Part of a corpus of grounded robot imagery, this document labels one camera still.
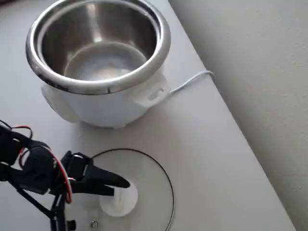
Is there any white rice cooker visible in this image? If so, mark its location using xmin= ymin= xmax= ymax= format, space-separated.
xmin=26 ymin=0 xmax=172 ymax=128

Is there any white power cable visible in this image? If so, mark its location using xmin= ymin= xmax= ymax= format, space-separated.
xmin=168 ymin=70 xmax=216 ymax=95

